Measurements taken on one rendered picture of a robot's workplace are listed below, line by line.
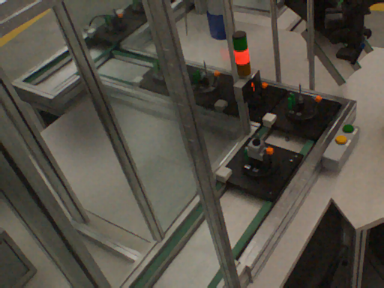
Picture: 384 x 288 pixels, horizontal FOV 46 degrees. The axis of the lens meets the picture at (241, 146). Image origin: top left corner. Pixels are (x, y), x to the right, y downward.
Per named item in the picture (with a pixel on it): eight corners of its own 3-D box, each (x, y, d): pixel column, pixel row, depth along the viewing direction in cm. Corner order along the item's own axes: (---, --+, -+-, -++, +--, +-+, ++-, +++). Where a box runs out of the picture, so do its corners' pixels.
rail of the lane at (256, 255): (355, 118, 196) (357, 99, 189) (253, 283, 145) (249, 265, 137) (343, 115, 199) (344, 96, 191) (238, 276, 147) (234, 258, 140)
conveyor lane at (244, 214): (337, 121, 196) (338, 103, 189) (237, 275, 148) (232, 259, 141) (280, 106, 209) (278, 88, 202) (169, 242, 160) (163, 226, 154)
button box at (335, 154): (358, 137, 182) (360, 126, 177) (338, 172, 169) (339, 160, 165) (343, 133, 185) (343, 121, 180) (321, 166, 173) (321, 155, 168)
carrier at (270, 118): (340, 106, 190) (340, 82, 181) (316, 142, 176) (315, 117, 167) (289, 93, 201) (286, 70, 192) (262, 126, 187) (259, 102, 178)
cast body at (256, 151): (268, 154, 164) (267, 139, 159) (262, 161, 161) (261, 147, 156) (248, 147, 167) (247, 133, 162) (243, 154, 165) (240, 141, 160)
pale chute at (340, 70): (355, 71, 200) (361, 67, 196) (338, 86, 193) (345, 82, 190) (317, 20, 197) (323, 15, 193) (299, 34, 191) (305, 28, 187)
